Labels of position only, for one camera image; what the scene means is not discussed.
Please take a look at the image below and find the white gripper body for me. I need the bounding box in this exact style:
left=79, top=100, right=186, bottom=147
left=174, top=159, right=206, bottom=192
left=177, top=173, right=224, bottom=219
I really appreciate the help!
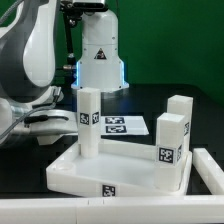
left=24, top=109, right=78, bottom=145

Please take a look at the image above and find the white desk top tray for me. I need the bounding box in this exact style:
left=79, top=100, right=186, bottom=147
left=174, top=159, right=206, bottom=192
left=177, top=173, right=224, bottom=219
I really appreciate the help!
left=46, top=139, right=192, bottom=197

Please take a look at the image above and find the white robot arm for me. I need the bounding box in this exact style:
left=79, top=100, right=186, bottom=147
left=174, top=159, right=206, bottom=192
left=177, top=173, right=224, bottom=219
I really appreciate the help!
left=0, top=0, right=129, bottom=148

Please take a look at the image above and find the white front fence bar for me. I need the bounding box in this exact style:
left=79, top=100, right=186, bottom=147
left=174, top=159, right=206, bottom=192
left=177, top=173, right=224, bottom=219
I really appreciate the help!
left=0, top=195, right=224, bottom=224

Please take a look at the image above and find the white fence bar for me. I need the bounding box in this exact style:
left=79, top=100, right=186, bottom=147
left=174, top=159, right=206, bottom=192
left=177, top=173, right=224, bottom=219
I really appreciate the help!
left=193, top=148, right=224, bottom=195
left=0, top=195, right=224, bottom=224

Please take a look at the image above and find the white right fence bar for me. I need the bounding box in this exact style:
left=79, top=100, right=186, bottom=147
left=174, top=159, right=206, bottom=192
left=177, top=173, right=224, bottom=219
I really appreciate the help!
left=193, top=148, right=224, bottom=195

